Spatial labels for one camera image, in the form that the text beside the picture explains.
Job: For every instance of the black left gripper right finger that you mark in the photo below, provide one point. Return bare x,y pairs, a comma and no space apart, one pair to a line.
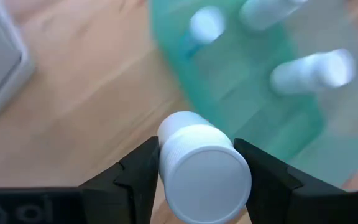
278,199

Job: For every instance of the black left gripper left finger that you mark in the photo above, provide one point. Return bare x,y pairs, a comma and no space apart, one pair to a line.
129,193

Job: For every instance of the white pill bottle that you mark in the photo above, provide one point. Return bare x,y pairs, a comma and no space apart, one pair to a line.
266,14
204,180
207,25
312,73

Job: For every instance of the translucent teal plastic basket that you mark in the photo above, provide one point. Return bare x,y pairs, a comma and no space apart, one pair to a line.
244,102

